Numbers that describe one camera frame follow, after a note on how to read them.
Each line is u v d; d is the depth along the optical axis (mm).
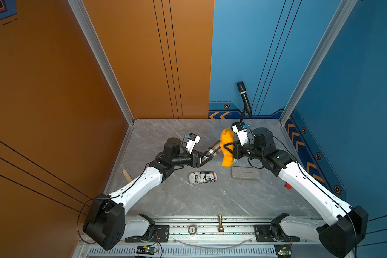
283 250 709
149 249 706
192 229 696
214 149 727
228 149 711
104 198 434
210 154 716
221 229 737
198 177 877
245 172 898
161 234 741
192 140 694
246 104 992
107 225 405
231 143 692
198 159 669
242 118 1085
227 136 696
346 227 377
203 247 706
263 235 725
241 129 639
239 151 650
